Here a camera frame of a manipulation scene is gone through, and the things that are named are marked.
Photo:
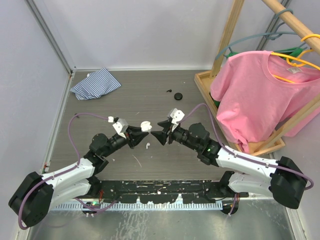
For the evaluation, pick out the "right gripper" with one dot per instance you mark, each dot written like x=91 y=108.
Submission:
x=162 y=136

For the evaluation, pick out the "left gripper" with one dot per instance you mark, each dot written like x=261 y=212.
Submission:
x=134 y=135

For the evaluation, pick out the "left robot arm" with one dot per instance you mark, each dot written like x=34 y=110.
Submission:
x=39 y=193

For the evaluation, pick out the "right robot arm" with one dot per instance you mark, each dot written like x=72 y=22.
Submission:
x=280 y=179

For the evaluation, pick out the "black round charging case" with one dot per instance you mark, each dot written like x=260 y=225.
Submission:
x=178 y=96

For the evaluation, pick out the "green garment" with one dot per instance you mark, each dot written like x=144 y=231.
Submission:
x=216 y=103

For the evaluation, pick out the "blue striped cloth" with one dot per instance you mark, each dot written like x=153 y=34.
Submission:
x=96 y=84

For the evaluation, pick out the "pink t-shirt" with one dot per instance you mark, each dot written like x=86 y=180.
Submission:
x=253 y=102

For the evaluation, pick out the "green hanger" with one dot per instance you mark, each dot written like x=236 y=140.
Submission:
x=294 y=51

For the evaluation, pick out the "yellow hanger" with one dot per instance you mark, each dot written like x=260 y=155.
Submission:
x=297 y=59

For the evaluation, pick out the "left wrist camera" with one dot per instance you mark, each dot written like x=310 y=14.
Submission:
x=120 y=127

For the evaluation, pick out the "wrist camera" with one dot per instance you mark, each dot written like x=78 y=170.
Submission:
x=120 y=127
x=175 y=116

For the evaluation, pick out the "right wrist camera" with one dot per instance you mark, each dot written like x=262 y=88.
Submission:
x=175 y=116

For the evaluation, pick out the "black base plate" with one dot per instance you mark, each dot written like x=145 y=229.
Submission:
x=159 y=191

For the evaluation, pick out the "aluminium frame post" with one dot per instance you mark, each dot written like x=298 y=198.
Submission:
x=43 y=17

